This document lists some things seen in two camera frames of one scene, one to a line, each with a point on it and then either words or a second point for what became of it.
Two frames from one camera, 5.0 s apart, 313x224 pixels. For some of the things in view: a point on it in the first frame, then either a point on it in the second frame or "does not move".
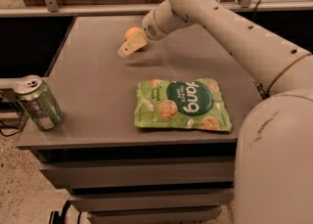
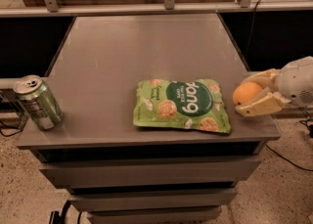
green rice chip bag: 181,103 does not move
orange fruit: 132,30 to 245,90
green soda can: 37,98 does not move
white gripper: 151,27 to 295,82
